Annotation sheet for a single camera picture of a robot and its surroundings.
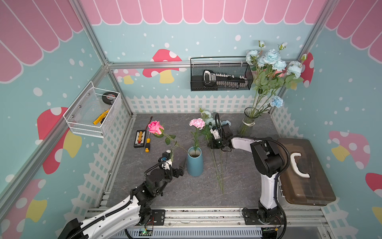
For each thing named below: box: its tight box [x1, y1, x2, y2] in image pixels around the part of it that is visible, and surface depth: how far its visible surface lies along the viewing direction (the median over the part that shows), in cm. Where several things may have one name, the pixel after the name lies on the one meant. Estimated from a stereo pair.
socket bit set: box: [202, 69, 249, 89], surface depth 91 cm
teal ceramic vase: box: [187, 146, 204, 177], surface depth 78 cm
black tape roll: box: [101, 91, 118, 105], surface depth 82 cm
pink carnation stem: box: [189, 118, 205, 156], surface depth 71 cm
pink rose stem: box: [147, 120, 188, 162], surface depth 58 cm
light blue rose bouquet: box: [245, 39, 308, 119], surface depth 81 cm
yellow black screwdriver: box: [144, 130, 151, 153], surface depth 104 cm
